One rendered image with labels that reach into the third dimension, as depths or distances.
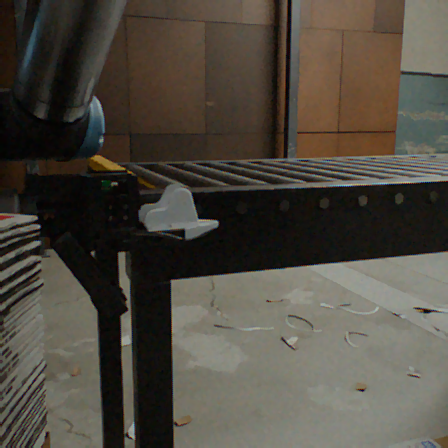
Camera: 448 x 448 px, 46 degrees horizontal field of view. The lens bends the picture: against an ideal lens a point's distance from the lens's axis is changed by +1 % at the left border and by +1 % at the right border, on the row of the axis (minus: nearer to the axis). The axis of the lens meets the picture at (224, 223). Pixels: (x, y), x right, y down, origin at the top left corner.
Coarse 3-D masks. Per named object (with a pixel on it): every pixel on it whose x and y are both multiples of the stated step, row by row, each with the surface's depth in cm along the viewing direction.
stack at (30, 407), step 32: (0, 224) 33; (32, 224) 38; (0, 256) 33; (32, 256) 38; (0, 288) 32; (32, 288) 37; (0, 320) 33; (32, 320) 38; (0, 352) 33; (32, 352) 39; (0, 384) 33; (32, 384) 38; (0, 416) 33; (32, 416) 38
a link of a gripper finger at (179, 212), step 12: (180, 192) 58; (168, 204) 58; (180, 204) 58; (192, 204) 58; (144, 216) 57; (156, 216) 57; (168, 216) 58; (180, 216) 58; (192, 216) 59; (156, 228) 57; (168, 228) 57; (180, 228) 58; (192, 228) 58; (204, 228) 60
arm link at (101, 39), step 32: (32, 0) 42; (64, 0) 40; (96, 0) 40; (32, 32) 44; (64, 32) 42; (96, 32) 43; (32, 64) 46; (64, 64) 45; (96, 64) 47; (0, 96) 51; (32, 96) 49; (64, 96) 48; (0, 128) 51; (32, 128) 52; (64, 128) 52; (96, 128) 56; (0, 160) 53; (32, 160) 55; (64, 160) 57
